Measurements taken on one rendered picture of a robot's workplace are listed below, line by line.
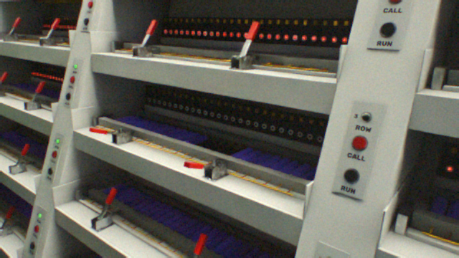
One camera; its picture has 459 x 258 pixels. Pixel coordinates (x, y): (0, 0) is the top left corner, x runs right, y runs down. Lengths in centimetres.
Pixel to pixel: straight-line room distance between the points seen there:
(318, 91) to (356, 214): 17
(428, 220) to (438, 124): 13
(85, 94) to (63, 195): 25
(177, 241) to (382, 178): 42
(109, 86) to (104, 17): 17
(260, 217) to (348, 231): 13
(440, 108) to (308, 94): 16
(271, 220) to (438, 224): 21
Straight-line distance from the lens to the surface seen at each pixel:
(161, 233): 74
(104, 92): 92
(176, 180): 62
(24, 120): 114
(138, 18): 97
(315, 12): 77
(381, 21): 49
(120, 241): 76
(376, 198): 46
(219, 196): 56
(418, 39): 48
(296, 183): 54
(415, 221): 52
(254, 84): 54
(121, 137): 76
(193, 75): 63
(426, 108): 46
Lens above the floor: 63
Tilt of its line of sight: 1 degrees down
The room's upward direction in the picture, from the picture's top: 14 degrees clockwise
